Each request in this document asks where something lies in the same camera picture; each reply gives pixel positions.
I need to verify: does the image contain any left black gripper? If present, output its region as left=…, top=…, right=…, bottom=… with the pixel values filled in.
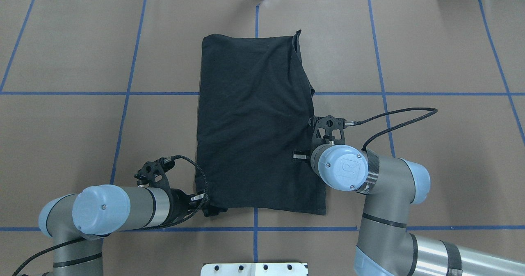
left=135, top=158, right=227, bottom=223

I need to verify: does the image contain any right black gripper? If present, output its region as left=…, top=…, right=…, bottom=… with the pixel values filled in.
left=292, top=115, right=346, bottom=162

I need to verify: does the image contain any black graphic t-shirt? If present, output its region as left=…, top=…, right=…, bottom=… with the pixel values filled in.
left=196, top=30, right=326, bottom=215

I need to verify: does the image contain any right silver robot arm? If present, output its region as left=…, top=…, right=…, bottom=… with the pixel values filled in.
left=294, top=108, right=525, bottom=276

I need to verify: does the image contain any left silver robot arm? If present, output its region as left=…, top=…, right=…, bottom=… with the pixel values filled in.
left=38, top=155, right=210, bottom=276

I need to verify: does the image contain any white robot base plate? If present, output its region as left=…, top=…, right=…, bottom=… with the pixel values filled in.
left=200, top=262, right=309, bottom=276

